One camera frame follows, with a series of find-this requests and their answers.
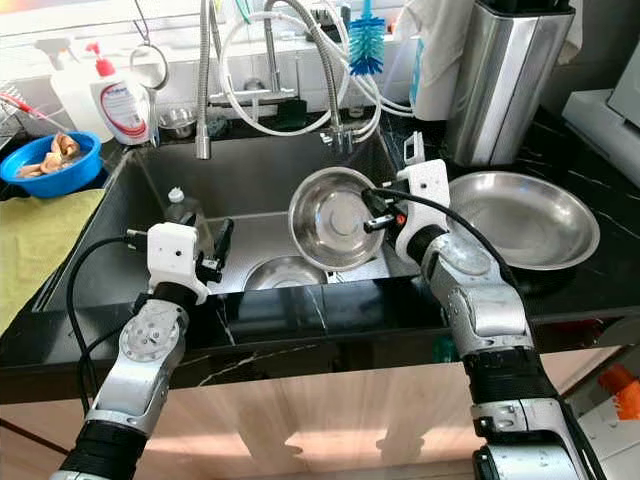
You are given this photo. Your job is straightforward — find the chrome faucet with spray head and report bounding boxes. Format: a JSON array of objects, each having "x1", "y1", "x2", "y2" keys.
[{"x1": 197, "y1": 0, "x2": 218, "y2": 161}]

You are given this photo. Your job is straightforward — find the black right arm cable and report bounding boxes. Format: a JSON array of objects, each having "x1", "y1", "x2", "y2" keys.
[{"x1": 368, "y1": 186, "x2": 523, "y2": 293}]

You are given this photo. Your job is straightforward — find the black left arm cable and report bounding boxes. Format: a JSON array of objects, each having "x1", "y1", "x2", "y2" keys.
[{"x1": 64, "y1": 232, "x2": 153, "y2": 421}]

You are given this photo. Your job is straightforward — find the stainless steel kitchen sink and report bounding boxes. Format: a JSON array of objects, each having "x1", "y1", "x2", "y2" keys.
[{"x1": 50, "y1": 135, "x2": 451, "y2": 311}]

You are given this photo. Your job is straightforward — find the stainless steel knife block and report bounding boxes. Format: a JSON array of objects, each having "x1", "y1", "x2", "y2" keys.
[{"x1": 445, "y1": 0, "x2": 577, "y2": 167}]

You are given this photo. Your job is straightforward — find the round metal hanging strainer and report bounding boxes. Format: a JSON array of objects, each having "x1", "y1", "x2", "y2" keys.
[{"x1": 128, "y1": 0, "x2": 170, "y2": 92}]

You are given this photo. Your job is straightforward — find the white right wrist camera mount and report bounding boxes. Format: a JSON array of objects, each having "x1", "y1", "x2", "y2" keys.
[{"x1": 395, "y1": 158, "x2": 452, "y2": 263}]

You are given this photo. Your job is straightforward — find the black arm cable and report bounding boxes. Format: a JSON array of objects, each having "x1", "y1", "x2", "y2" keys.
[
  {"x1": 64, "y1": 232, "x2": 153, "y2": 421},
  {"x1": 368, "y1": 186, "x2": 523, "y2": 293}
]

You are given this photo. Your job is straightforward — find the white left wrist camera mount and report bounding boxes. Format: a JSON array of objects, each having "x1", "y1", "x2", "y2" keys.
[{"x1": 147, "y1": 222, "x2": 211, "y2": 301}]

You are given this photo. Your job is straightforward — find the clear plastic bottle white cap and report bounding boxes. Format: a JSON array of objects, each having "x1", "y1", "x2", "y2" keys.
[{"x1": 165, "y1": 187, "x2": 212, "y2": 237}]

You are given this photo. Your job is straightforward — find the medium stainless steel bowl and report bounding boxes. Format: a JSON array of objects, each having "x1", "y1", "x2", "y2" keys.
[{"x1": 288, "y1": 167, "x2": 386, "y2": 271}]

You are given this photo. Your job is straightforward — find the large shallow steel basin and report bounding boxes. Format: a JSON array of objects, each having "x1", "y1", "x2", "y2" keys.
[{"x1": 445, "y1": 170, "x2": 602, "y2": 272}]

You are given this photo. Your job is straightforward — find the white spray bottle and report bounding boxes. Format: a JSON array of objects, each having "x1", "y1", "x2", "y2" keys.
[{"x1": 35, "y1": 38, "x2": 111, "y2": 141}]

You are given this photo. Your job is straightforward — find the blue plastic bowl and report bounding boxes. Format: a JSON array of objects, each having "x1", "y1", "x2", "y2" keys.
[{"x1": 0, "y1": 130, "x2": 104, "y2": 198}]

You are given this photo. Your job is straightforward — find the white looped water hose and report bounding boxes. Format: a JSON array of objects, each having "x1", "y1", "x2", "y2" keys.
[{"x1": 217, "y1": 10, "x2": 413, "y2": 142}]

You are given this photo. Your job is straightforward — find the white soap bottle red pump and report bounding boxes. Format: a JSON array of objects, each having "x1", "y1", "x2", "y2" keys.
[{"x1": 87, "y1": 42, "x2": 152, "y2": 147}]

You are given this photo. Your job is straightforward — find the blue bottle brush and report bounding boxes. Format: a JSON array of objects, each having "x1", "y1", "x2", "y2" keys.
[{"x1": 347, "y1": 0, "x2": 389, "y2": 79}]

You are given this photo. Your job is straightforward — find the green object under counter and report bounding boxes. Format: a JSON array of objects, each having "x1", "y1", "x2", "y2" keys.
[{"x1": 432, "y1": 338, "x2": 458, "y2": 363}]

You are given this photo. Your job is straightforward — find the yellow dish cloth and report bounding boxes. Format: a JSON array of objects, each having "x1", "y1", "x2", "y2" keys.
[{"x1": 0, "y1": 188, "x2": 107, "y2": 332}]

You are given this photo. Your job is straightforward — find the chrome faucet with flexible hose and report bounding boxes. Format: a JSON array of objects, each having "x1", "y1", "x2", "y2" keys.
[{"x1": 236, "y1": 0, "x2": 358, "y2": 157}]

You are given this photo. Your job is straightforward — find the orange object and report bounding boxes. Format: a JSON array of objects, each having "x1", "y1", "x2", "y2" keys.
[{"x1": 598, "y1": 365, "x2": 640, "y2": 422}]

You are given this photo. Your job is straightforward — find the white bottle with blue label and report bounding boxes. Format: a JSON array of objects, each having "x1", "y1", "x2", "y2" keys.
[{"x1": 407, "y1": 35, "x2": 432, "y2": 109}]

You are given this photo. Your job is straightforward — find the white plastic clip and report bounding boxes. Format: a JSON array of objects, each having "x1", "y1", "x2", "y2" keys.
[{"x1": 403, "y1": 130, "x2": 427, "y2": 167}]

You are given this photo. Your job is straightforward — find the white countertop appliance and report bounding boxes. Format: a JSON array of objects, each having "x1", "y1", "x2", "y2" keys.
[{"x1": 563, "y1": 40, "x2": 640, "y2": 162}]

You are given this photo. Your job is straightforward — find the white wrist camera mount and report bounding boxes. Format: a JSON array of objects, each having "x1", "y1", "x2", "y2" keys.
[
  {"x1": 147, "y1": 222, "x2": 211, "y2": 301},
  {"x1": 395, "y1": 158, "x2": 452, "y2": 263}
]

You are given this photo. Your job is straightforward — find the white hanging cloth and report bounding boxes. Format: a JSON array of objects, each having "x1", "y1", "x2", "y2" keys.
[{"x1": 390, "y1": 0, "x2": 482, "y2": 122}]

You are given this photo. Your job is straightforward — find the wooden base cabinet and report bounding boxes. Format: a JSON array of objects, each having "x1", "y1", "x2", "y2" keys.
[{"x1": 0, "y1": 345, "x2": 640, "y2": 480}]

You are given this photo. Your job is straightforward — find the red handled tool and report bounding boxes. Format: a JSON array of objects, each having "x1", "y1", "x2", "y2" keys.
[{"x1": 0, "y1": 88, "x2": 52, "y2": 122}]

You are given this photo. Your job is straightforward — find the brown food scraps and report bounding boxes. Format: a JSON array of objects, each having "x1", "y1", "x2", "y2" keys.
[{"x1": 17, "y1": 133, "x2": 82, "y2": 179}]

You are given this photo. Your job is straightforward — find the wire dish rack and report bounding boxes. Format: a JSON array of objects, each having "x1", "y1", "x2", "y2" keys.
[{"x1": 0, "y1": 88, "x2": 23, "y2": 142}]

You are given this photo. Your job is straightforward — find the small steel cup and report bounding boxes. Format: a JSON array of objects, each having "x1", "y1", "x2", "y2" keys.
[{"x1": 158, "y1": 107, "x2": 200, "y2": 140}]

